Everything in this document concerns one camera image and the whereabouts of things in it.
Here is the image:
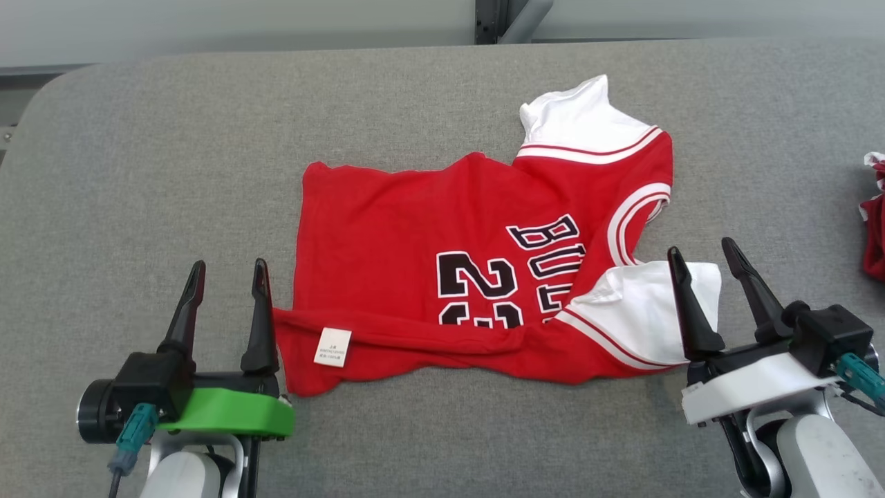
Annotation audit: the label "grey metal partition post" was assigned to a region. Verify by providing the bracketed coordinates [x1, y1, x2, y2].
[474, 0, 555, 46]

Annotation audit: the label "right black cable teal connector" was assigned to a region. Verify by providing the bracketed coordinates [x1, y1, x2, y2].
[833, 351, 885, 417]

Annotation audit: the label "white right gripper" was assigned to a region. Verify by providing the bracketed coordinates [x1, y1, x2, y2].
[667, 237, 883, 425]

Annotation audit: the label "left black cable teal connector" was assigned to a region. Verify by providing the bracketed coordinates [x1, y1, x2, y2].
[106, 403, 160, 498]

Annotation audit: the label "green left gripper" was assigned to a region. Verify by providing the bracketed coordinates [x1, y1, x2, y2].
[77, 258, 297, 445]

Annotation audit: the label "black cable teal connector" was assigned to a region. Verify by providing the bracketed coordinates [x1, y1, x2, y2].
[106, 403, 160, 498]
[833, 351, 885, 417]

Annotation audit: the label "red basketball jersey white sleeves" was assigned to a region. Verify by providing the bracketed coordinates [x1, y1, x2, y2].
[273, 74, 723, 398]

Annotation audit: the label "red shorts white stripe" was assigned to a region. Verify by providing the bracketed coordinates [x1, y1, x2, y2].
[859, 151, 885, 282]

